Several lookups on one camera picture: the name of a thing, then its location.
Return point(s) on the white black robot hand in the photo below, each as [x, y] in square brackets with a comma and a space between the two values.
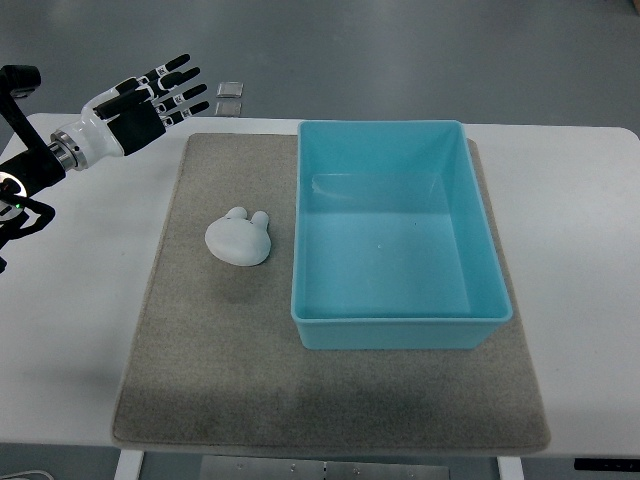
[135, 123]

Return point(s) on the white bunny toy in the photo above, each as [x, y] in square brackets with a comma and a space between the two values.
[240, 240]

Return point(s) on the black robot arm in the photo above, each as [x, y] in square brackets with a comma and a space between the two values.
[43, 163]

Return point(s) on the blue plastic box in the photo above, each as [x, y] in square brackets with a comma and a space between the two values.
[393, 246]

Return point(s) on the lower metal floor plate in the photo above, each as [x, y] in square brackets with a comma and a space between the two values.
[230, 109]

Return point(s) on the grey felt mat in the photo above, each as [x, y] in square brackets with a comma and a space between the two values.
[217, 364]

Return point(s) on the white left table leg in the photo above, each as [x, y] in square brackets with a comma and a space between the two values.
[129, 465]

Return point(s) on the white table leg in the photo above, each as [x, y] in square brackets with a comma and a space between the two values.
[129, 465]
[510, 468]

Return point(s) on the metal table crossbar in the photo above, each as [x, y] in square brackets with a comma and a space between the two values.
[213, 467]

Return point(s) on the white right table leg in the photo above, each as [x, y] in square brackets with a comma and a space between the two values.
[510, 468]

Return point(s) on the black table control panel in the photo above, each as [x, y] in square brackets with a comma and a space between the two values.
[607, 465]

